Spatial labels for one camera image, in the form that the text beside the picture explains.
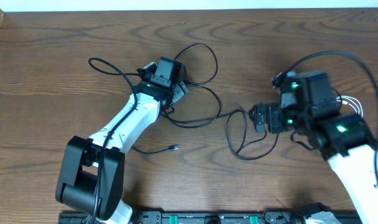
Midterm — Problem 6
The black usb cable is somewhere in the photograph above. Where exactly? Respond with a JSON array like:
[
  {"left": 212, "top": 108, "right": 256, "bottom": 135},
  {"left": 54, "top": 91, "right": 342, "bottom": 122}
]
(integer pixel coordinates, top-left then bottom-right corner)
[{"left": 131, "top": 82, "right": 280, "bottom": 161}]

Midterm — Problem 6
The white usb cable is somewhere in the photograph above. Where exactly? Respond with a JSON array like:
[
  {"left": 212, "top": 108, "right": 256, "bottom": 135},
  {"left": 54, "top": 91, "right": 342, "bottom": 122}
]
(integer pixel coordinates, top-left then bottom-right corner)
[{"left": 335, "top": 95, "right": 364, "bottom": 118}]

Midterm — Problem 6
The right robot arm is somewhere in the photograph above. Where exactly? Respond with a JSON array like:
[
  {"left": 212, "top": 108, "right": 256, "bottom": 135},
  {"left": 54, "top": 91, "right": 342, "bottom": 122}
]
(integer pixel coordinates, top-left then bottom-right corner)
[{"left": 249, "top": 70, "right": 378, "bottom": 223}]

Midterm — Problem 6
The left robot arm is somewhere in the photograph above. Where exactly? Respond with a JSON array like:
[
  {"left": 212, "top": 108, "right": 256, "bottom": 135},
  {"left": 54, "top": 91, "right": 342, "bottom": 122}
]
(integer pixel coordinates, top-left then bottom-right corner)
[{"left": 55, "top": 57, "right": 188, "bottom": 223}]

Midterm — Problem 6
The left camera black cable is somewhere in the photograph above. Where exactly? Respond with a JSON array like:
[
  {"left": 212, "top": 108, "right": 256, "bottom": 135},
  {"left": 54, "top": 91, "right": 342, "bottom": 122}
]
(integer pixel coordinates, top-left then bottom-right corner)
[{"left": 88, "top": 57, "right": 146, "bottom": 224}]

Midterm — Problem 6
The camera black cable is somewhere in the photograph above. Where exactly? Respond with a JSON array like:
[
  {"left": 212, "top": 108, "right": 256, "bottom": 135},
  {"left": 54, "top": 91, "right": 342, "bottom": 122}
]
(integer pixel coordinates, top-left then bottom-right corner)
[
  {"left": 285, "top": 50, "right": 378, "bottom": 206},
  {"left": 88, "top": 57, "right": 146, "bottom": 224}
]

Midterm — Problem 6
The right camera black cable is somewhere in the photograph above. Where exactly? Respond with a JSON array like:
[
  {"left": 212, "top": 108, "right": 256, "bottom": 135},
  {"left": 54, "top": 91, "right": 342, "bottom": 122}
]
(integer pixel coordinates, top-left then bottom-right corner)
[{"left": 285, "top": 50, "right": 378, "bottom": 206}]

